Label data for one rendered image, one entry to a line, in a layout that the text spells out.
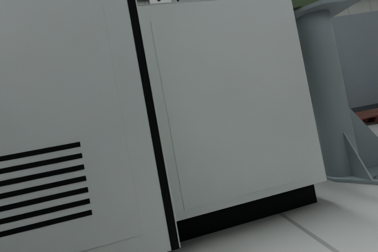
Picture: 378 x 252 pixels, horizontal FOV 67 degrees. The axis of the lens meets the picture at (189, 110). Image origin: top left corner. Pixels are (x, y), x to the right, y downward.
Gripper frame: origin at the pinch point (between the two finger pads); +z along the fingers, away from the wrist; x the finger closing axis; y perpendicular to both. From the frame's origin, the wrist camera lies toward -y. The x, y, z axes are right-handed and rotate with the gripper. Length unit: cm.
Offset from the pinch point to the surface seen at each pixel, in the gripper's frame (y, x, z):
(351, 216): 8, 64, 100
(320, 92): -36, 57, 58
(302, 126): -2, 53, 70
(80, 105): 66, 17, 51
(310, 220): 12, 53, 100
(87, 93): 65, 18, 49
